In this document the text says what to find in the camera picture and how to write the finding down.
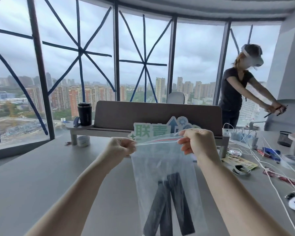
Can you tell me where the person's left hand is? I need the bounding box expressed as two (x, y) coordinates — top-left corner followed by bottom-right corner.
(105, 137), (138, 162)

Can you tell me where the tangle of white cables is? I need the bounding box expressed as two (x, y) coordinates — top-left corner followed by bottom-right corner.
(221, 123), (295, 236)

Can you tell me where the white tape roll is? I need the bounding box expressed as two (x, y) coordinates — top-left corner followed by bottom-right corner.
(77, 136), (90, 148)

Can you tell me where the black pens bundle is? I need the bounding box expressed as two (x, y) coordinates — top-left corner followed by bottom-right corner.
(264, 105), (288, 118)

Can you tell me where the clear plastic zip bag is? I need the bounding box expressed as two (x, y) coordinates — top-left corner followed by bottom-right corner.
(130, 136), (210, 236)

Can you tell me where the clear tape roll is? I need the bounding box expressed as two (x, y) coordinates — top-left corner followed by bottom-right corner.
(280, 155), (295, 171)

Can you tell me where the white headset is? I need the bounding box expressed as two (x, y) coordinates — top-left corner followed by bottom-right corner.
(240, 44), (264, 69)

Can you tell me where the person's left forearm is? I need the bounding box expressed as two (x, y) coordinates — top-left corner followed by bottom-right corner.
(25, 151), (124, 236)

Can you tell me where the white office chair back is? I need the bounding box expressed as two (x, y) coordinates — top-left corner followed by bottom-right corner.
(167, 92), (186, 104)

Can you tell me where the black mesh pen cup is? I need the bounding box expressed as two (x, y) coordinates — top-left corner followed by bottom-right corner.
(277, 131), (293, 147)

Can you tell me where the blue lanyard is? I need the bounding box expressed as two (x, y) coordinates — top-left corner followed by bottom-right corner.
(262, 147), (281, 156)

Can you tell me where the brown desk divider panel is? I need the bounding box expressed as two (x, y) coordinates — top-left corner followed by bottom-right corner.
(93, 101), (223, 138)

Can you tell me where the coiled white cable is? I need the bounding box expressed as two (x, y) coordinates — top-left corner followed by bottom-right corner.
(232, 165), (252, 176)

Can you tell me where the person's right forearm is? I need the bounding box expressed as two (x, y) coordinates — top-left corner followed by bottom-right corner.
(197, 155), (294, 236)

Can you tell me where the red lanyard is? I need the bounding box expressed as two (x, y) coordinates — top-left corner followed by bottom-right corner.
(263, 167), (295, 187)

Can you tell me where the blue tape star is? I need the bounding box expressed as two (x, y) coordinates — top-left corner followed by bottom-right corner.
(40, 0), (116, 101)
(118, 10), (174, 102)

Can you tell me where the green and white cutout sign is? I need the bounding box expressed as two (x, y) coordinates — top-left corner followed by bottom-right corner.
(128, 116), (202, 141)

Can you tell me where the person's right hand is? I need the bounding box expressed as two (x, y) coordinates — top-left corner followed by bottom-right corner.
(178, 128), (222, 165)

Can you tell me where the grey desk riser shelf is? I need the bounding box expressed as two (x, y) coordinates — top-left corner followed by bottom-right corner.
(66, 121), (230, 159)

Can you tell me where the black travel tumbler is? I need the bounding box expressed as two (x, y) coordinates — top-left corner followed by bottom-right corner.
(77, 102), (92, 127)

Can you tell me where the yellow printed card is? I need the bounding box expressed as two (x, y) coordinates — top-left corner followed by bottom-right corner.
(221, 155), (258, 171)

